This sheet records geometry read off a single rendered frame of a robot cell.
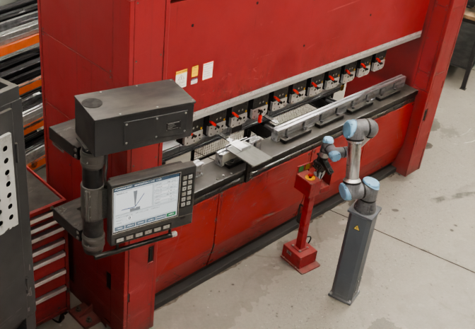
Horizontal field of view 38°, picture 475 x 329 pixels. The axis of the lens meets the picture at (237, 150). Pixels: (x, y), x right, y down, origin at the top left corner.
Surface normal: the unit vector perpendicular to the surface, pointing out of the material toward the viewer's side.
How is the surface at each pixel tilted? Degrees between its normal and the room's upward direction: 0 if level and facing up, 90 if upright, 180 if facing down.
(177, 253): 90
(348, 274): 90
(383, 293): 0
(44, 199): 0
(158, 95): 0
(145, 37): 90
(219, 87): 90
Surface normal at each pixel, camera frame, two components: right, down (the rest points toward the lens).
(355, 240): -0.53, 0.40
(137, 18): 0.70, 0.44
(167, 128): 0.53, 0.49
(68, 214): 0.10, -0.85
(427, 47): -0.71, 0.30
